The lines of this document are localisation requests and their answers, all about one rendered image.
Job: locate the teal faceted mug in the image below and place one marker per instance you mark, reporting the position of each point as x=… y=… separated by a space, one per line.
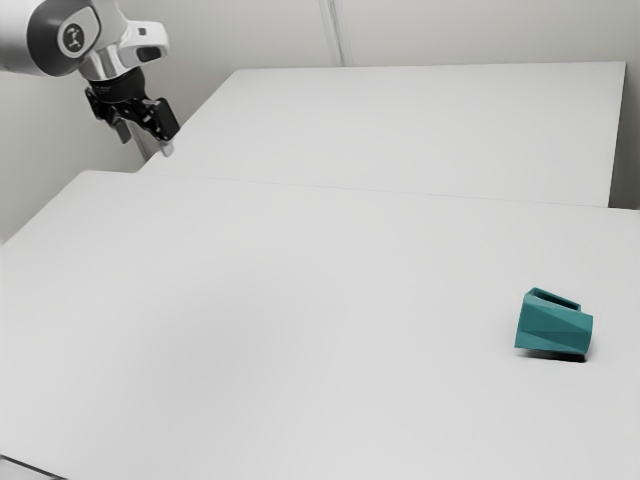
x=552 y=327

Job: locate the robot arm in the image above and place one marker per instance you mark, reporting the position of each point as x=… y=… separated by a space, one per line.
x=45 y=35

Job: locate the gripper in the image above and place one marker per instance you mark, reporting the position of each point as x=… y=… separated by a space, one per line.
x=119 y=97

